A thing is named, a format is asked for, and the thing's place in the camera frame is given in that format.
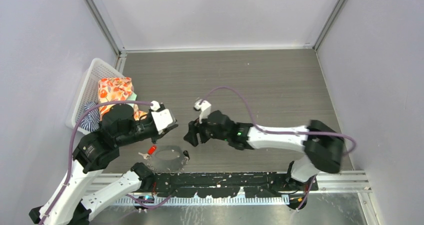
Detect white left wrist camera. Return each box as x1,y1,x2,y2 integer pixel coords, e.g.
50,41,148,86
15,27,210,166
149,100,178,131

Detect mint green cloth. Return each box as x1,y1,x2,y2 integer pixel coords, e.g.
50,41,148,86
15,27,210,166
126,92,137,101

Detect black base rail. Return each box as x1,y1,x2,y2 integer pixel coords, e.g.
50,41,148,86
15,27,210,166
136,172,311,198

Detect silver key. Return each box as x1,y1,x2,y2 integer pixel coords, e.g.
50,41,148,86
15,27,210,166
138,152,150,160

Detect silver perforated keyring plate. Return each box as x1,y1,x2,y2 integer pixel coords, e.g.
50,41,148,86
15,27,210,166
146,145,189,174

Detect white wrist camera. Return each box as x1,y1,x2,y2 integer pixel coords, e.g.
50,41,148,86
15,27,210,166
193,99,212,124
149,100,178,131

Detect white plastic basket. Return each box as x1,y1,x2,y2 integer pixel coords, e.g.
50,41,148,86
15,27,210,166
65,58,123,129

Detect orange floral cloth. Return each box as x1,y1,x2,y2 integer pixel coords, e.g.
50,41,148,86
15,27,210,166
97,77,147,121

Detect red key tag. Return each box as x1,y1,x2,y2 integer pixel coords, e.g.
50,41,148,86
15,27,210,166
147,145,157,156

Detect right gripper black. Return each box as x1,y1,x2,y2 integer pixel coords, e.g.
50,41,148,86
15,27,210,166
184,110,230,147

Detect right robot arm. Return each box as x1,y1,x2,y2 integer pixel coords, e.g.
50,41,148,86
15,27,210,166
183,110,345,190

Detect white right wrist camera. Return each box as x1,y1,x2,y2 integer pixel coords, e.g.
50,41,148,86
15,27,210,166
193,99,212,124

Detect blue striped cloth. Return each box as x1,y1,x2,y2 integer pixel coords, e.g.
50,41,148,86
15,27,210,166
79,108,100,133

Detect black key tag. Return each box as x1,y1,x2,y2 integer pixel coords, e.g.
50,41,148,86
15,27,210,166
183,150,190,161

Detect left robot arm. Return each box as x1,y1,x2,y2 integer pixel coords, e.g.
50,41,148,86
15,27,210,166
29,103,178,225

